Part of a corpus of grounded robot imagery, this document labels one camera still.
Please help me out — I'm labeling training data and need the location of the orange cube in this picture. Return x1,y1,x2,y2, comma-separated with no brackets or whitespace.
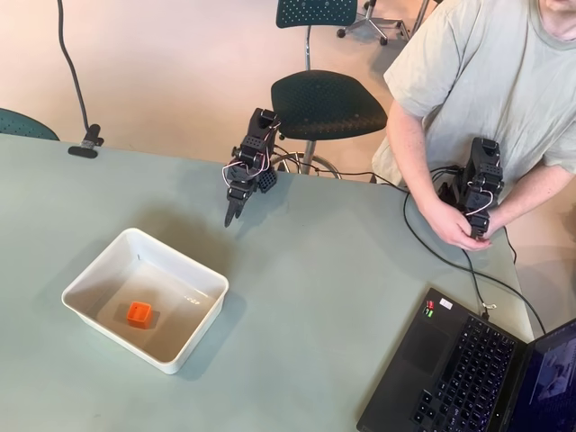
125,300,155,330

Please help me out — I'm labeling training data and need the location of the black leader arm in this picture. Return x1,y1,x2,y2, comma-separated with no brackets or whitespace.
438,137,506,242

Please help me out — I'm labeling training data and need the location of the person's left forearm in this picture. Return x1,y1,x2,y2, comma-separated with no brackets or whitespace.
497,164,576,226

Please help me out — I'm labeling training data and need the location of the person's right forearm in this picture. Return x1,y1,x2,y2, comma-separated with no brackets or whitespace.
386,102,456,222

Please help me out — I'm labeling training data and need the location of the white plastic bin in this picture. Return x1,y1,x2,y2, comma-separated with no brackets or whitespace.
60,227,230,376

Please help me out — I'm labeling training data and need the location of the person's right hand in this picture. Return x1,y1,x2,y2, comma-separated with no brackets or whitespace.
433,199,492,253

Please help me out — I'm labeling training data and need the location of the person's left hand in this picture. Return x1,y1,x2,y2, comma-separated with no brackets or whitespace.
486,203,509,239

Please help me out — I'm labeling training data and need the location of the dark perforated swivel stool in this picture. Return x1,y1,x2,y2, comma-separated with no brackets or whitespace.
270,0,389,180

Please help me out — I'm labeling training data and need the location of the black gooseneck clamp holder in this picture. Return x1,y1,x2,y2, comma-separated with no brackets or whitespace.
57,0,106,160

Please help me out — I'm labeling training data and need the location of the chrome office chair base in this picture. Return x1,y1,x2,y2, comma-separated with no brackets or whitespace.
336,0,409,47

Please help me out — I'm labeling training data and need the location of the dark teal perforated chair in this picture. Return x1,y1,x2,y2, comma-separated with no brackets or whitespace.
0,107,61,142

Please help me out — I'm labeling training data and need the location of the person in pale green t-shirt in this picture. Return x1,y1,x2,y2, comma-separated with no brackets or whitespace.
372,0,576,193

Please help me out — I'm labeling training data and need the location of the black laptop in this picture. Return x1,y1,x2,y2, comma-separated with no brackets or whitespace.
356,287,576,432

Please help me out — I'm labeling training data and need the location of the black USB cable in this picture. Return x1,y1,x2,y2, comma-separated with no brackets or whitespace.
274,150,496,321

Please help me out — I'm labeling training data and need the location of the thin black power cable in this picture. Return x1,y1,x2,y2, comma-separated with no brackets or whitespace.
501,223,518,266

